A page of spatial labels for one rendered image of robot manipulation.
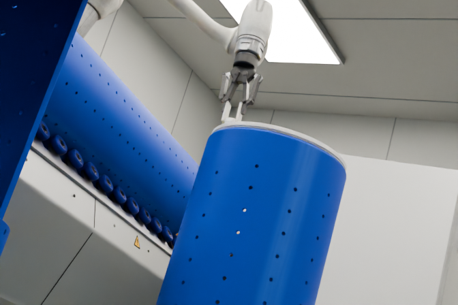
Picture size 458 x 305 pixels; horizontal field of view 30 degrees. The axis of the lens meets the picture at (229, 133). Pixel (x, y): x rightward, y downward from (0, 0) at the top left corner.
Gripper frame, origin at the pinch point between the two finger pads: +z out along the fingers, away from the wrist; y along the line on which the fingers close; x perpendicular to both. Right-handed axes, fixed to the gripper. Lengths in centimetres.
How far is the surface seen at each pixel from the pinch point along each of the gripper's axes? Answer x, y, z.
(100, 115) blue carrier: -70, -1, 37
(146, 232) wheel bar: -28, -3, 50
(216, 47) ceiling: 328, -169, -223
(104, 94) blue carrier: -71, -1, 33
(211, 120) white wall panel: 428, -202, -205
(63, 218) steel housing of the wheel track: -68, -3, 62
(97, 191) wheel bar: -56, -4, 50
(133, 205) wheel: -39, -3, 47
